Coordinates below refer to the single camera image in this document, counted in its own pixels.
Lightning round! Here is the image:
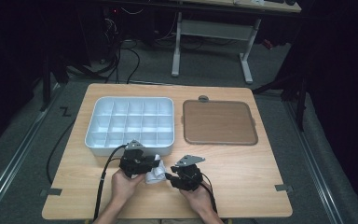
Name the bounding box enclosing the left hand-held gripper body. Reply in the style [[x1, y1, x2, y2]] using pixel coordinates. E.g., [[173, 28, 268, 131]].
[[118, 139, 157, 179]]

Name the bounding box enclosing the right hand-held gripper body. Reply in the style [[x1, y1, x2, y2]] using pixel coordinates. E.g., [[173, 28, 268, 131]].
[[170, 154, 206, 192]]

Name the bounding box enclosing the white sock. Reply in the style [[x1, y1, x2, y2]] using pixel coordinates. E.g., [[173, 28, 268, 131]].
[[145, 153, 168, 185]]

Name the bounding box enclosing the white divided storage box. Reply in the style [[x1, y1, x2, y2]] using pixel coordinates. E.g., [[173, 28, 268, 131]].
[[84, 96, 175, 157]]

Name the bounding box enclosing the person's right hand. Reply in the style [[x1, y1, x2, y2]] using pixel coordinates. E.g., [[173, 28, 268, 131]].
[[179, 181, 216, 217]]

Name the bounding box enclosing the person's left hand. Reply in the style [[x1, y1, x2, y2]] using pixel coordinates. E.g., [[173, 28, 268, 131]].
[[110, 169, 147, 209]]

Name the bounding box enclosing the brown flat tray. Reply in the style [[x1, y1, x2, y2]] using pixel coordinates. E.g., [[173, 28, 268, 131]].
[[181, 99, 259, 147]]

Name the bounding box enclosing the black metal stand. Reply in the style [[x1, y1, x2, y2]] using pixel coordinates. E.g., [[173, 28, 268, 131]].
[[251, 70, 310, 132], [39, 52, 53, 112]]

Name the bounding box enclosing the wooden desk with white legs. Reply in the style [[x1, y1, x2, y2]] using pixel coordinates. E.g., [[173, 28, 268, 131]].
[[171, 0, 302, 85]]

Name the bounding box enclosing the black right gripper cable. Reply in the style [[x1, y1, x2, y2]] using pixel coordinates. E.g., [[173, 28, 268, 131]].
[[195, 172, 219, 217]]

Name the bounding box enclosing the bundle of black floor cables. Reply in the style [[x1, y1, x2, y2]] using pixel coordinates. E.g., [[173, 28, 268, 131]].
[[66, 54, 121, 84]]

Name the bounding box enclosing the black floor cable loop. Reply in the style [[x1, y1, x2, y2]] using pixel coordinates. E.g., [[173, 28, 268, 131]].
[[122, 46, 142, 84]]

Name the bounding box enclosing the metal floor rail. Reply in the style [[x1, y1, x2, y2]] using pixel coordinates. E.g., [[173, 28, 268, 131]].
[[283, 100, 345, 224], [0, 83, 63, 218]]

